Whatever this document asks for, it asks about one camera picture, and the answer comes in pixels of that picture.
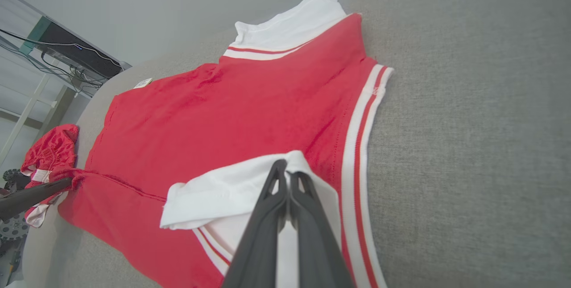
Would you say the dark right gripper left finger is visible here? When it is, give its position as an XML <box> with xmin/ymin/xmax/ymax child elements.
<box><xmin>222</xmin><ymin>158</ymin><xmax>289</xmax><ymax>288</ymax></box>

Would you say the red shorts white stripe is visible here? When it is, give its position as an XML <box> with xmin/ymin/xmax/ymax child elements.
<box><xmin>21</xmin><ymin>123</ymin><xmax>80</xmax><ymax>229</ymax></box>

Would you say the red white jersey shirt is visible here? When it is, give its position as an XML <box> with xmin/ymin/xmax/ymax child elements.
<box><xmin>58</xmin><ymin>0</ymin><xmax>396</xmax><ymax>288</ymax></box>

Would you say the dark perforated robot part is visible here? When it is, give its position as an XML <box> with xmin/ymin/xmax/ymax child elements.
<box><xmin>0</xmin><ymin>169</ymin><xmax>30</xmax><ymax>242</ymax></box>

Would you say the white shelf frame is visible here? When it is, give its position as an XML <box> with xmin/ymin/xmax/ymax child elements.
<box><xmin>0</xmin><ymin>0</ymin><xmax>132</xmax><ymax>165</ymax></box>

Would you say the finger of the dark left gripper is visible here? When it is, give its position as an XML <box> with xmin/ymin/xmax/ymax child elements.
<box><xmin>0</xmin><ymin>177</ymin><xmax>73</xmax><ymax>221</ymax></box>

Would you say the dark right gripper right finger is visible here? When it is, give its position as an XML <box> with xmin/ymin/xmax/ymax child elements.
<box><xmin>289</xmin><ymin>171</ymin><xmax>356</xmax><ymax>288</ymax></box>

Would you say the black box on shelf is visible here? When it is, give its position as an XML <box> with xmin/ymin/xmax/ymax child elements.
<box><xmin>37</xmin><ymin>21</ymin><xmax>125</xmax><ymax>80</ymax></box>

